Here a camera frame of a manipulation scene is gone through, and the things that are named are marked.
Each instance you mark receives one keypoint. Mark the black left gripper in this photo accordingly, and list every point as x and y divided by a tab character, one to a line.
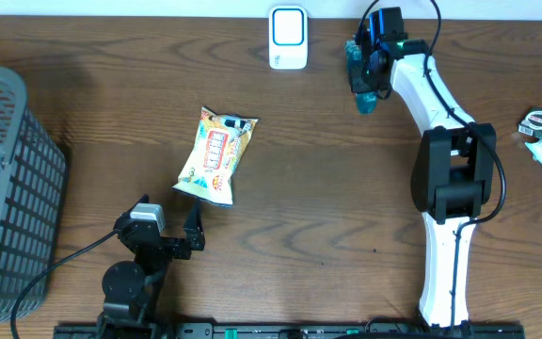
192	228

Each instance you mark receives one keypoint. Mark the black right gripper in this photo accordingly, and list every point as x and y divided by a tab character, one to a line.
380	87

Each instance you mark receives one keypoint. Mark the teal mouthwash bottle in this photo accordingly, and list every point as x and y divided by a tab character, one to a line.
365	98

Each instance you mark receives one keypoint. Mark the yellow snack bag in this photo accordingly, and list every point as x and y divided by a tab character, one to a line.
219	144

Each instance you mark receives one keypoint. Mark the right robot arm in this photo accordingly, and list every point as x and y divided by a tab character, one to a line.
455	164

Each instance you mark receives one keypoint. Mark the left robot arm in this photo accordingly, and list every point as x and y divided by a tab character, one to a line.
132	288

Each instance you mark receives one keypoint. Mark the white barcode scanner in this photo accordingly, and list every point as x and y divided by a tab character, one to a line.
288	37

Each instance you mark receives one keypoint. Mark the grey plastic mesh basket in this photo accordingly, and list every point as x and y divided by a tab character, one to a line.
33	179

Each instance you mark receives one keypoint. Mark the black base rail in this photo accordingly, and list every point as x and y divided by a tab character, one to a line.
381	329

